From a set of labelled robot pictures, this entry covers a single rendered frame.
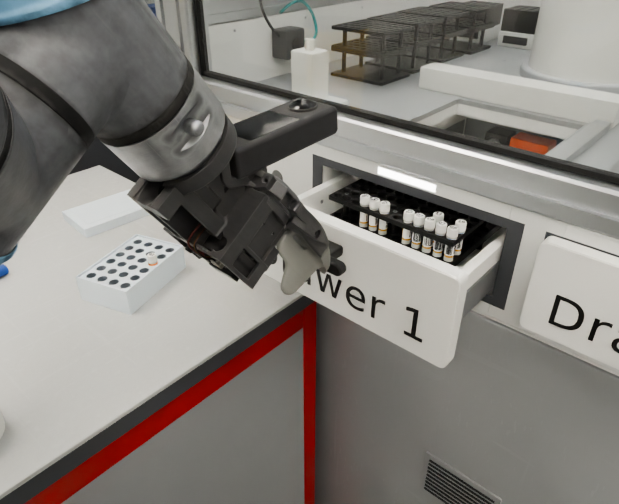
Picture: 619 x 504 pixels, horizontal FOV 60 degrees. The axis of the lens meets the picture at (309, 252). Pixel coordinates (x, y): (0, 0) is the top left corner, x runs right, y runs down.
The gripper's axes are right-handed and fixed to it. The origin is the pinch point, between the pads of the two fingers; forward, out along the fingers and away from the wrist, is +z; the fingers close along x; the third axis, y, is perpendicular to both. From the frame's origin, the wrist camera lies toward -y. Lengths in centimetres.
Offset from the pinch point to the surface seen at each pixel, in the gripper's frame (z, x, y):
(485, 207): 8.5, 10.2, -15.2
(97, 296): 5.8, -28.4, 16.2
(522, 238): 10.2, 14.7, -14.0
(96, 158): 26, -82, -6
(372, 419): 43.5, -1.5, 9.3
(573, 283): 10.7, 21.0, -11.5
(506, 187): 6.0, 12.0, -16.8
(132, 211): 15.2, -45.7, 2.7
